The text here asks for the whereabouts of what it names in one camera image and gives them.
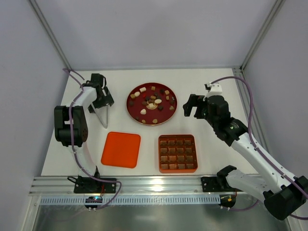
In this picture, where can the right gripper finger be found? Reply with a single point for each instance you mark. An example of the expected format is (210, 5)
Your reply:
(187, 107)
(193, 100)

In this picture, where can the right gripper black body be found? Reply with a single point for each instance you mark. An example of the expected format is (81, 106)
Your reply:
(198, 109)

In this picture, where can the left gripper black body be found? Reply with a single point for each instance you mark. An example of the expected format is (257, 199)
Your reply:
(103, 101)

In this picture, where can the metal tweezers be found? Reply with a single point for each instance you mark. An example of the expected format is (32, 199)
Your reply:
(102, 115)

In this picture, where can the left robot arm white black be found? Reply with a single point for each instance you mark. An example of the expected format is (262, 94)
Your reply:
(71, 130)

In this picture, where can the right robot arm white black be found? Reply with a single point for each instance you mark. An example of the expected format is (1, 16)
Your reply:
(281, 192)

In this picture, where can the white ribbed oval chocolate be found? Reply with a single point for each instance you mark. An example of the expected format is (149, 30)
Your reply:
(137, 93)

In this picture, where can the white heart chocolate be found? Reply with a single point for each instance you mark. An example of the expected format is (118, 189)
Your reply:
(143, 111)

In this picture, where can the orange chocolate box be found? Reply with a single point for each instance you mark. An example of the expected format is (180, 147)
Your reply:
(177, 154)

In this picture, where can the round dark red tray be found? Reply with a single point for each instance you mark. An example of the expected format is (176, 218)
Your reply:
(161, 111)

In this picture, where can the orange box lid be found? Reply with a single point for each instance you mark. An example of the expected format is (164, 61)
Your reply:
(121, 150)

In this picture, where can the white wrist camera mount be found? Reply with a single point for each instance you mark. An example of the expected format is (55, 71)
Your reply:
(213, 89)

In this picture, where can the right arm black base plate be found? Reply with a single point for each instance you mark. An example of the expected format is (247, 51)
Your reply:
(215, 184)

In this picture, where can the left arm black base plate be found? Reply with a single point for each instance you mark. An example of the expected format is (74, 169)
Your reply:
(84, 185)

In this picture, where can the slotted cable duct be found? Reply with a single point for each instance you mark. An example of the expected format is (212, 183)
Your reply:
(182, 199)

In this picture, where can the aluminium front rail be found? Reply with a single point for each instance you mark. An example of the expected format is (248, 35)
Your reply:
(130, 184)

